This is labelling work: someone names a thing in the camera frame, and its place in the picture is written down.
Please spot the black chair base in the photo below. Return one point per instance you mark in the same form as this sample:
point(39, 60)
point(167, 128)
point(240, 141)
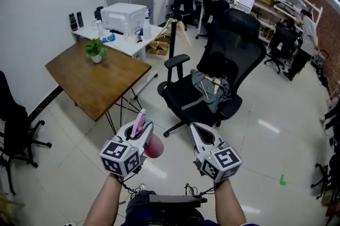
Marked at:
point(325, 177)

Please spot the black thermos bottle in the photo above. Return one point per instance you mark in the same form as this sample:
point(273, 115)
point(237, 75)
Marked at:
point(72, 22)
point(80, 19)

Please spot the white power strip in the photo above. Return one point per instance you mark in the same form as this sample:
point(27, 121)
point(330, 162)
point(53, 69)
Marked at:
point(69, 224)

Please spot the office chair with draped jacket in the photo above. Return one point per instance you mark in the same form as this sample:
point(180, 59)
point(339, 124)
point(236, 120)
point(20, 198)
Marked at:
point(214, 10)

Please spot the person's right forearm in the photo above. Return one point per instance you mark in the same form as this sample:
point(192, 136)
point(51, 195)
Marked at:
point(230, 203)

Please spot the brown wooden table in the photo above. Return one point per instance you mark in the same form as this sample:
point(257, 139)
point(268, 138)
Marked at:
point(101, 78)

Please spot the white printer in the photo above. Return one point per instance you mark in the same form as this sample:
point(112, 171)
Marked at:
point(122, 17)

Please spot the black mesh office chair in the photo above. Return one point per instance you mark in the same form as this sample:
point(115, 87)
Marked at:
point(233, 50)

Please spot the open laptop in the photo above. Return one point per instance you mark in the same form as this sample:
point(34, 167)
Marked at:
point(246, 3)

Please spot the black waist-mounted device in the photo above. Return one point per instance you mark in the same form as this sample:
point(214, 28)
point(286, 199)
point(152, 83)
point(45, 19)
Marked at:
point(175, 200)

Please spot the potted green plant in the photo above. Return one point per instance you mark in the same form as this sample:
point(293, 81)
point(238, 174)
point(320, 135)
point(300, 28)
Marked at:
point(95, 50)

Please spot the white desk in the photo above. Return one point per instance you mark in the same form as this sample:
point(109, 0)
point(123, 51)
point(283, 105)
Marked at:
point(132, 42)

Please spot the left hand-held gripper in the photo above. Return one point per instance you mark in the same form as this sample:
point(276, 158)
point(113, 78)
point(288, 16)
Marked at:
point(119, 157)

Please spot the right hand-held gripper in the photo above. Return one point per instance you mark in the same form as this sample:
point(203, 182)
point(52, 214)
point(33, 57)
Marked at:
point(221, 161)

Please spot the white spray bottle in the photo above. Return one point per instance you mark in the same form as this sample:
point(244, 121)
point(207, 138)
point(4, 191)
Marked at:
point(146, 26)

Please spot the pink spray bottle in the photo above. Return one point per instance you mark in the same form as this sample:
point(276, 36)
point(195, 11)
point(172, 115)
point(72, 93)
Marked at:
point(154, 147)

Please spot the blue cloth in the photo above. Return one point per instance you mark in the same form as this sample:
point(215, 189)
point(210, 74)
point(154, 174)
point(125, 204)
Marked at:
point(109, 38)

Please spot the person's left forearm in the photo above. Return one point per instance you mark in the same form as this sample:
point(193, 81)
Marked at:
point(104, 202)

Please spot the cardboard box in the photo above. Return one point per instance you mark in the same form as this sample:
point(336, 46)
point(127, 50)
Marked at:
point(159, 45)

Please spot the grey garment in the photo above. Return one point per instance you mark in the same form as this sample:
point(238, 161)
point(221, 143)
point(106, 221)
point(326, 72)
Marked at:
point(212, 97)

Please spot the black coat rack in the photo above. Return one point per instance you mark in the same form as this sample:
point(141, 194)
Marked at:
point(174, 7)

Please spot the pale wooden clothes hanger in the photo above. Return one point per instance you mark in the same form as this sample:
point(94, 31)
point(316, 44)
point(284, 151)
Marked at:
point(183, 31)

